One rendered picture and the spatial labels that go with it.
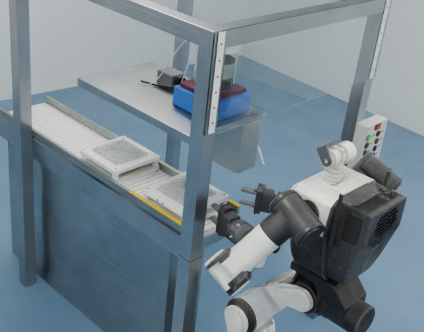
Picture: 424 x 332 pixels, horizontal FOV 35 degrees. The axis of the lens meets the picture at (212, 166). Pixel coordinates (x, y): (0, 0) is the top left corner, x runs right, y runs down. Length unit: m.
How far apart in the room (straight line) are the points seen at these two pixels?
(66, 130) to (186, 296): 1.11
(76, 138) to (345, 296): 1.52
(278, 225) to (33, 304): 1.81
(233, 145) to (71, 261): 1.19
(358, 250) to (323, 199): 0.18
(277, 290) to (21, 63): 1.47
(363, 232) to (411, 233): 2.45
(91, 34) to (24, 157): 2.87
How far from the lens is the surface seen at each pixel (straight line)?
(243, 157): 2.49
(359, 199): 2.04
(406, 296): 3.88
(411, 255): 4.24
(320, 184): 2.08
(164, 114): 2.36
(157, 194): 2.59
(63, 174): 3.03
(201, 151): 2.19
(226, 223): 2.35
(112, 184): 2.74
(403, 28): 5.88
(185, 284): 2.49
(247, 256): 1.97
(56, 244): 3.38
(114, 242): 2.95
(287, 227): 1.94
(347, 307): 2.22
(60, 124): 3.30
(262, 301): 2.46
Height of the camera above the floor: 2.22
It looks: 28 degrees down
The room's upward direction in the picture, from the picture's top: 7 degrees clockwise
